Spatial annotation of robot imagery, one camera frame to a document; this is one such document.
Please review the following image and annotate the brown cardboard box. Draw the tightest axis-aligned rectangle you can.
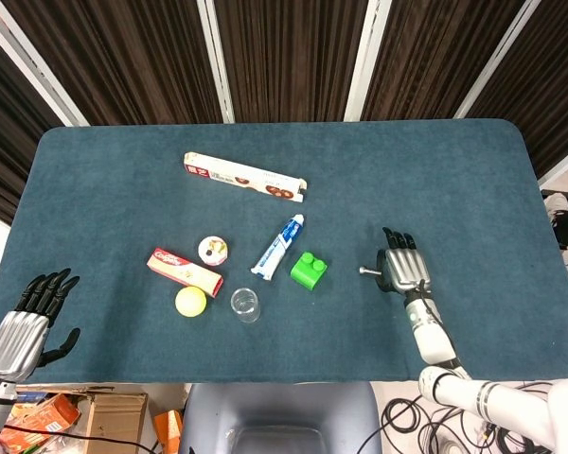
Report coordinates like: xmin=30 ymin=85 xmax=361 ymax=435
xmin=16 ymin=385 xmax=149 ymax=454

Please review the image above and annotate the long white cookie box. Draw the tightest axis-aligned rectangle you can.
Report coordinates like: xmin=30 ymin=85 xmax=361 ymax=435
xmin=183 ymin=151 xmax=309 ymax=204

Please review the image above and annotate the grey blue chair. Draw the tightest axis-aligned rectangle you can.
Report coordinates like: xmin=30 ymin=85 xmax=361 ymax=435
xmin=178 ymin=381 xmax=384 ymax=454

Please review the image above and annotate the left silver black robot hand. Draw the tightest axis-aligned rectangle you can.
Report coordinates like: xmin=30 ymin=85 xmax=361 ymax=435
xmin=0 ymin=268 xmax=82 ymax=382

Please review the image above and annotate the dark slatted folding screen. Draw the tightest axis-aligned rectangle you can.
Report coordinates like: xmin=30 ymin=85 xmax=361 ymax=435
xmin=0 ymin=0 xmax=568 ymax=226

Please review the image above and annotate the blue white toothpaste tube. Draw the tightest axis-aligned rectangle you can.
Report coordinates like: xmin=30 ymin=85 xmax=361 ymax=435
xmin=250 ymin=213 xmax=307 ymax=281

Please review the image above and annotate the yellow ball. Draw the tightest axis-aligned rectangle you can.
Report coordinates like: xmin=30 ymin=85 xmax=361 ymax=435
xmin=174 ymin=286 xmax=208 ymax=318

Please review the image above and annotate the clear plastic cup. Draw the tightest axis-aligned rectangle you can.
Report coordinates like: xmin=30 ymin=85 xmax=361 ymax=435
xmin=230 ymin=287 xmax=262 ymax=324

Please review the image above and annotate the red Colgate toothpaste box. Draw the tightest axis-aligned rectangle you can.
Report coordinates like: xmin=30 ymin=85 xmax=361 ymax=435
xmin=146 ymin=247 xmax=225 ymax=299

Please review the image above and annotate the green toy building block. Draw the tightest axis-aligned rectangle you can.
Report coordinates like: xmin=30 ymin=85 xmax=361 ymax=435
xmin=290 ymin=251 xmax=329 ymax=290

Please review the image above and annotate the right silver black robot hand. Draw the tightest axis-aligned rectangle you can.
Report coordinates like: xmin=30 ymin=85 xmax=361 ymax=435
xmin=375 ymin=227 xmax=432 ymax=296

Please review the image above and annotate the small round snack cup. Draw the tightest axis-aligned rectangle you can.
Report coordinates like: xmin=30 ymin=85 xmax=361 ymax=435
xmin=198 ymin=236 xmax=230 ymax=267

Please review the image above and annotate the orange snack package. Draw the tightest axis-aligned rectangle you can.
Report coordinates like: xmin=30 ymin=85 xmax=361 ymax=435
xmin=0 ymin=393 xmax=82 ymax=454

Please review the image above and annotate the black cable bundle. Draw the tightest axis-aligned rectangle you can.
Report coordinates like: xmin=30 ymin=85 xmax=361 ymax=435
xmin=378 ymin=395 xmax=558 ymax=454

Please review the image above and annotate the teal felt table cloth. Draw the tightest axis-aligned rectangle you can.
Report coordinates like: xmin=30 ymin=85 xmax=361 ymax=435
xmin=0 ymin=117 xmax=568 ymax=385

